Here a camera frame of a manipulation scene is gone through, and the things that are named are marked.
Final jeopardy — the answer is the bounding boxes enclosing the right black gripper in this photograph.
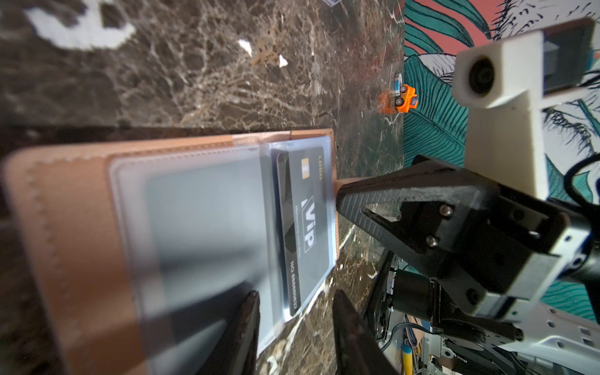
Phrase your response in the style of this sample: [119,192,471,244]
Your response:
[336,156,599,342]

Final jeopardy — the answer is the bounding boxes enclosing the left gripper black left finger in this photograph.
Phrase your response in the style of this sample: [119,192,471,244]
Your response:
[197,291,260,375]

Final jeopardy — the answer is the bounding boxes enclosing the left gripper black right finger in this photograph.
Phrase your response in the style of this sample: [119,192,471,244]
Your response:
[332,289,398,374]

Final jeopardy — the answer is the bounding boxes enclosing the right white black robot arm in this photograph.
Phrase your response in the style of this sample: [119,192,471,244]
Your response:
[336,156,599,374]

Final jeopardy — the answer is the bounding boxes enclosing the small orange toy car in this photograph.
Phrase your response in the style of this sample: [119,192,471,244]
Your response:
[379,73,419,115]

